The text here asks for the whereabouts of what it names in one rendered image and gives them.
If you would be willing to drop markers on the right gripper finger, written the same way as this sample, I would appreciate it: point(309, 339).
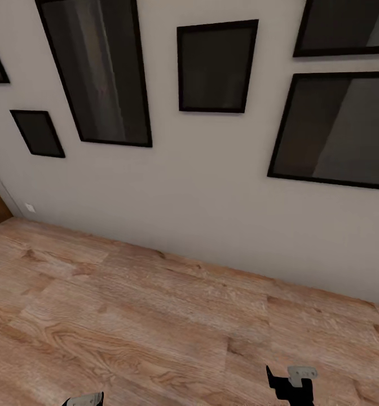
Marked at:
point(270, 378)

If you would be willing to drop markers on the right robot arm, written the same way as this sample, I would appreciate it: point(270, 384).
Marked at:
point(297, 388)

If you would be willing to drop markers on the picture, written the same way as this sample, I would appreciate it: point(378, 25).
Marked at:
point(329, 131)
point(214, 66)
point(98, 54)

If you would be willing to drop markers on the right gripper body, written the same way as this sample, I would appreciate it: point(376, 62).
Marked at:
point(285, 390)

